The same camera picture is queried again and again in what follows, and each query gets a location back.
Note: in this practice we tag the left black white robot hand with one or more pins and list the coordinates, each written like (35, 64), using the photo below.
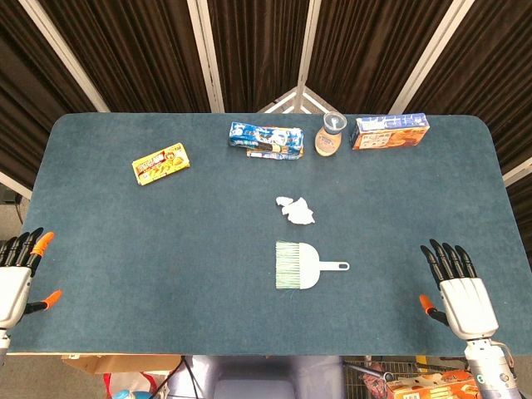
(14, 291)

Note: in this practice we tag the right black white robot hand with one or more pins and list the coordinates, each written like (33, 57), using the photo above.
(467, 303)

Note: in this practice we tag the pale green hand brush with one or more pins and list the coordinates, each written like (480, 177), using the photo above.
(307, 266)

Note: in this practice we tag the large white paper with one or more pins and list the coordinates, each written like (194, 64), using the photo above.
(299, 212)

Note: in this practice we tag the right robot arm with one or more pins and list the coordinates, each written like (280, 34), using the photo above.
(490, 370)

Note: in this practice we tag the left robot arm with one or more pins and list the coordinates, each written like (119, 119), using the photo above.
(3, 345)

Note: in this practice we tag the orange printed snack box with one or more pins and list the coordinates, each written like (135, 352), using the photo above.
(432, 386)

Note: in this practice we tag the brown cardboard box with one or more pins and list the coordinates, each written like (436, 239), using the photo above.
(124, 363)

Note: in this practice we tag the red and white bag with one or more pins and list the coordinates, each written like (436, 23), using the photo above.
(129, 386)

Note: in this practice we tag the blue felt table cover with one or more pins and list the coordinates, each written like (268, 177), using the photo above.
(166, 249)

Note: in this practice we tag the orange and blue carton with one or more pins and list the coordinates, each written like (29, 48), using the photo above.
(390, 135)

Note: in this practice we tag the brown curtain partition panel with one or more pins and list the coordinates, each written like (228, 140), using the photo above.
(498, 83)
(137, 54)
(262, 50)
(365, 50)
(25, 104)

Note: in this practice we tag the yellow snack box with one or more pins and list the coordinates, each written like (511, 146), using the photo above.
(161, 164)

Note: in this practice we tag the beige sauce bottle clear cap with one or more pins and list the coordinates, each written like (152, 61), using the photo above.
(328, 141)

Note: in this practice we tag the purple robot torso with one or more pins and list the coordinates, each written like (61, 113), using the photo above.
(257, 378)

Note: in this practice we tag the slim blue cookie package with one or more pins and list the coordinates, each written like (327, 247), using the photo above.
(270, 155)

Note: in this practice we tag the large blue cookie package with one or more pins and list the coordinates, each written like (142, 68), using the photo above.
(266, 136)

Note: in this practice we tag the white partition base foot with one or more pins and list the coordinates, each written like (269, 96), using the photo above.
(297, 99)

